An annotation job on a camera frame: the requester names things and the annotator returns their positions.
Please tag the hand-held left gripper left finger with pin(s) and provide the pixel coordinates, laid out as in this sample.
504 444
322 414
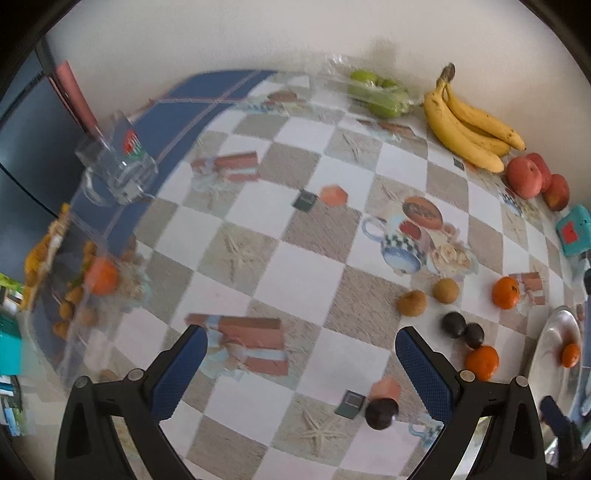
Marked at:
180 369

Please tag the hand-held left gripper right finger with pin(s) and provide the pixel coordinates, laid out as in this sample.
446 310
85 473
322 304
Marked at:
422 369

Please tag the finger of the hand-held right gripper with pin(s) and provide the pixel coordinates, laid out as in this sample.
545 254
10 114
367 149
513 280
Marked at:
549 408

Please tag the dark plum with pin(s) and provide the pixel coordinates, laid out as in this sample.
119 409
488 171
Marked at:
381 413
454 324
474 335

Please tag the steel bowl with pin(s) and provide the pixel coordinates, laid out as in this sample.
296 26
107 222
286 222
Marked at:
549 350

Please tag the orange tangerine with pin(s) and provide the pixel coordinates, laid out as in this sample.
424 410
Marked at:
101 276
505 291
571 354
482 362

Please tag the brown kiwi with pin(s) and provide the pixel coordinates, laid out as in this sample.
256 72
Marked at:
412 302
445 290

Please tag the green pear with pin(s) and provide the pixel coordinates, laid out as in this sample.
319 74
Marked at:
361 76
388 84
385 107

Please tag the clear plastic bag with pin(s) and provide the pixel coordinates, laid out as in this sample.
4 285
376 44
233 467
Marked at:
351 92

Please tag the clear container with snacks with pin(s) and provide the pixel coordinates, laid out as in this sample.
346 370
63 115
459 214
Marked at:
64 304

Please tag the checkered printed tablecloth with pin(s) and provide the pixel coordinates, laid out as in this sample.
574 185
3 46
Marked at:
314 277

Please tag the teal box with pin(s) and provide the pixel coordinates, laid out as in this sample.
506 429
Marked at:
9 353

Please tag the colourful printed packet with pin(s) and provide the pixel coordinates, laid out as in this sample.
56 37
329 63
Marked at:
9 406
11 288

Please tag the teal plastic container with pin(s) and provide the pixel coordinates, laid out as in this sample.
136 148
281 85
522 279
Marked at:
575 230

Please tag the clear glass mug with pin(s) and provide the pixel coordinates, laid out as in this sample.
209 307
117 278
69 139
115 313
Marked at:
124 175

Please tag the red apple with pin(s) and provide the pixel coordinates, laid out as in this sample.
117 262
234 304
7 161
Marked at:
521 177
544 168
557 191

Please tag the bunch of yellow bananas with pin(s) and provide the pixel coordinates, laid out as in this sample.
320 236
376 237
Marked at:
455 134

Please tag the pink bar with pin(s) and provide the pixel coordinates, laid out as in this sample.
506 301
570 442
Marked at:
76 99

